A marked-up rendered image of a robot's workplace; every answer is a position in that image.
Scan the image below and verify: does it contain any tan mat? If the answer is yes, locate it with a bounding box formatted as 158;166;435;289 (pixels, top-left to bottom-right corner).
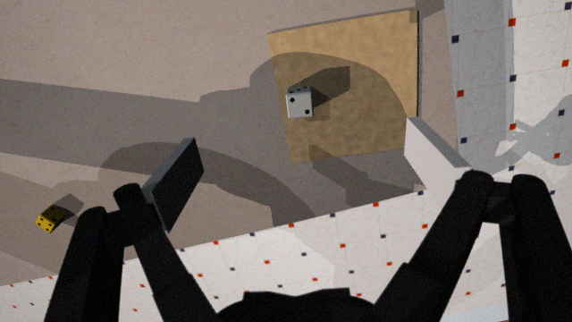
266;9;417;164

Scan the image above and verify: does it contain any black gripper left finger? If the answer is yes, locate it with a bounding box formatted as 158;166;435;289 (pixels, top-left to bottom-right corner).
43;137;222;322

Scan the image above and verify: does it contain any white die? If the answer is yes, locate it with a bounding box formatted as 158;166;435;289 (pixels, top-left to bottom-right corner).
285;86;314;119

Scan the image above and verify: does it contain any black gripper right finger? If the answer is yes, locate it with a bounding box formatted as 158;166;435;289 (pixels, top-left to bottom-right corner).
362;116;572;322

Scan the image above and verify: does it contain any yellow die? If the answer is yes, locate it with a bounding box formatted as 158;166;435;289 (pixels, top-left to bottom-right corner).
36;205;66;233

